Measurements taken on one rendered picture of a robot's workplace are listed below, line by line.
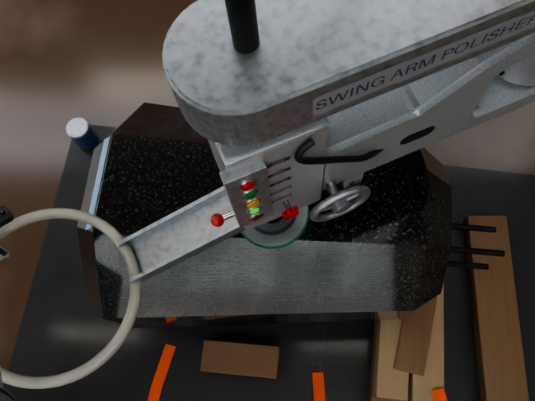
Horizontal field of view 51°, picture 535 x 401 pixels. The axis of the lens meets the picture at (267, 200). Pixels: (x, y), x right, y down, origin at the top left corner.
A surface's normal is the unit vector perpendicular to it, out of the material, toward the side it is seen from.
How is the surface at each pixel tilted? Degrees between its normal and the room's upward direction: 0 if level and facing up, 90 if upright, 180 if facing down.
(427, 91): 40
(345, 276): 45
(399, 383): 0
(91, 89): 0
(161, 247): 15
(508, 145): 0
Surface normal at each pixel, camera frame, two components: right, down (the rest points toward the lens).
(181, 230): -0.29, -0.20
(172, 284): -0.07, 0.45
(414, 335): -0.05, -0.31
